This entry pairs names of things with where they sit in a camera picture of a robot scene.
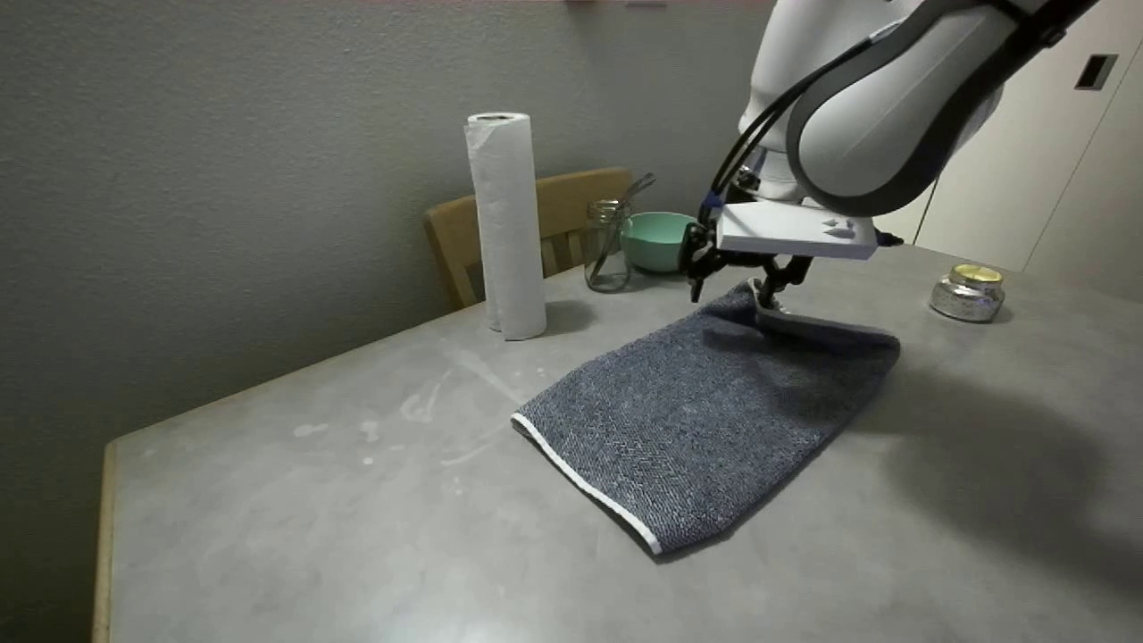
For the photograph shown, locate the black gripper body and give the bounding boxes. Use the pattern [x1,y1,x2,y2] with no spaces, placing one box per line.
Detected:
[681,247,811,292]

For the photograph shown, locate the blue striped towel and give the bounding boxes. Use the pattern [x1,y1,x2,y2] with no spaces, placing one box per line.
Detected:
[510,286,900,557]

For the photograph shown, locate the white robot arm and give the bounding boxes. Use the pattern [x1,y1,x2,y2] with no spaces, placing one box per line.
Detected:
[677,0,1099,306]

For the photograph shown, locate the white paper towel roll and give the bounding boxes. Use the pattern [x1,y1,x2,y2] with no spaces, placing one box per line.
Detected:
[465,111,548,343]

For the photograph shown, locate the mint green bowl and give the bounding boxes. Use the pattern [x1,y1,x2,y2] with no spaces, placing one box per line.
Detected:
[625,212,692,274]

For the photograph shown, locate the clear glass jar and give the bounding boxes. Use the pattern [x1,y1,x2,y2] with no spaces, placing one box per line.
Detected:
[585,171,658,292]

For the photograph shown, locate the yellow candle jar lid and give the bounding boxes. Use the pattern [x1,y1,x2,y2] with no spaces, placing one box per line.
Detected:
[929,261,1004,324]

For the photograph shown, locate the white kitchen cabinets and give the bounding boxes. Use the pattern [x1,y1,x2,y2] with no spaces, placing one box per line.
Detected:
[883,0,1143,302]

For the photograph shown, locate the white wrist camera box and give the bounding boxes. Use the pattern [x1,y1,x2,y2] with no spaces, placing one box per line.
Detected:
[716,199,877,261]

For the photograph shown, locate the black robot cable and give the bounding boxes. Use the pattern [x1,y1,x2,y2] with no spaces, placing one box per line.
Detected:
[692,33,886,245]

